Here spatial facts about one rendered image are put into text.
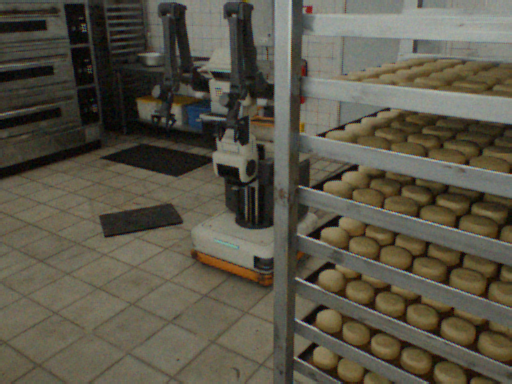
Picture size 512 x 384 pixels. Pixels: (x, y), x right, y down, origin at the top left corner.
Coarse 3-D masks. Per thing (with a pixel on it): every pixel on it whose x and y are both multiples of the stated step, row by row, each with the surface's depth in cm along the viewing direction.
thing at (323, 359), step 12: (324, 348) 96; (312, 360) 95; (324, 360) 92; (336, 360) 93; (348, 360) 92; (324, 372) 92; (336, 372) 92; (348, 372) 89; (360, 372) 89; (372, 372) 89
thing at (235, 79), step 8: (224, 8) 218; (240, 8) 214; (224, 16) 220; (240, 16) 215; (232, 24) 218; (240, 24) 219; (232, 32) 219; (240, 32) 221; (232, 40) 221; (240, 40) 222; (232, 48) 222; (240, 48) 223; (232, 56) 224; (240, 56) 224; (232, 64) 225; (240, 64) 225; (232, 72) 227; (240, 72) 226; (232, 80) 228; (240, 80) 227; (232, 88) 230; (240, 88) 227; (240, 96) 229
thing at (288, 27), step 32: (288, 0) 66; (288, 32) 68; (288, 64) 69; (288, 96) 71; (288, 128) 73; (288, 160) 75; (288, 192) 77; (288, 224) 79; (288, 256) 82; (288, 288) 84; (288, 320) 87; (288, 352) 90
